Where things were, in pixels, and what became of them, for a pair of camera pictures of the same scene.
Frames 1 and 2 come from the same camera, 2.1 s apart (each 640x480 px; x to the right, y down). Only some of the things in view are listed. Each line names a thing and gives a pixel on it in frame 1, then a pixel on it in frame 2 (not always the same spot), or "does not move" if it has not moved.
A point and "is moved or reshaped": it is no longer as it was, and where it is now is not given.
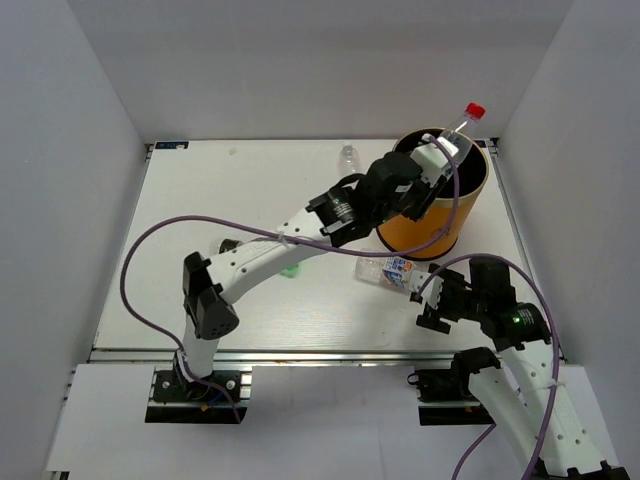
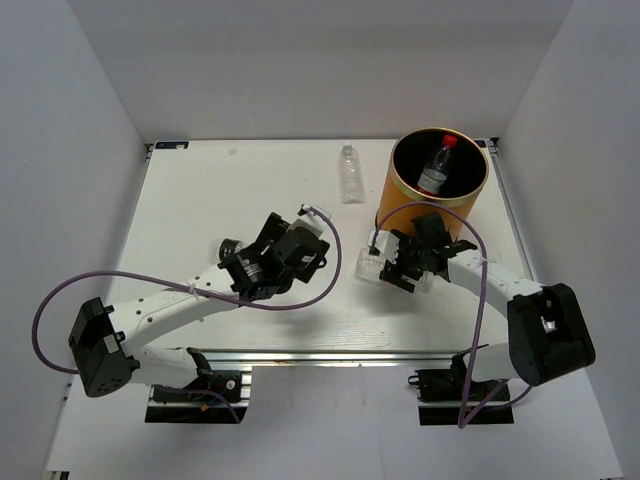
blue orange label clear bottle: [388, 270] does not move
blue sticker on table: [172, 145] does not move
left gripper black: [426, 195] to [273, 230]
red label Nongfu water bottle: [461, 134] is moved or reshaped
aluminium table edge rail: [305, 355] does not move
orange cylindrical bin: [435, 235] does not move
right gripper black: [431, 318] to [392, 273]
